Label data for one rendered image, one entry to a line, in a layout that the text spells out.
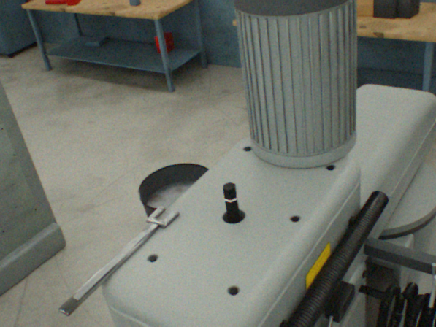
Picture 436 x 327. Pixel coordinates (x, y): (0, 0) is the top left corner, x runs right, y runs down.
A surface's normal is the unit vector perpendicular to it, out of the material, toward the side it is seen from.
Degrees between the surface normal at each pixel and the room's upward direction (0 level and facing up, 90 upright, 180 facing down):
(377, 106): 0
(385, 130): 0
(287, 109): 90
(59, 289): 0
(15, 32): 90
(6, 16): 90
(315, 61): 90
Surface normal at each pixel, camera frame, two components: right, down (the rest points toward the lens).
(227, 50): -0.55, 0.51
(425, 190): -0.14, -0.83
